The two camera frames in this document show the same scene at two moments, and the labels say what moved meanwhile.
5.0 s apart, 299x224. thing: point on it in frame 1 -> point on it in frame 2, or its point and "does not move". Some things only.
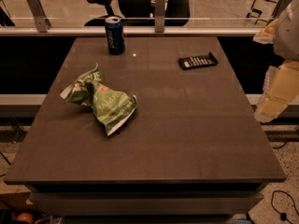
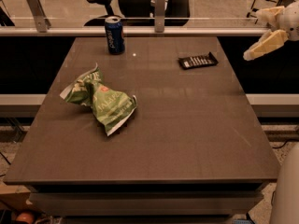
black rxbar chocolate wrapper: (198, 61) does not move
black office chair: (136, 3) does not move
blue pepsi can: (114, 32) does not move
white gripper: (287, 36) -> (291, 21)
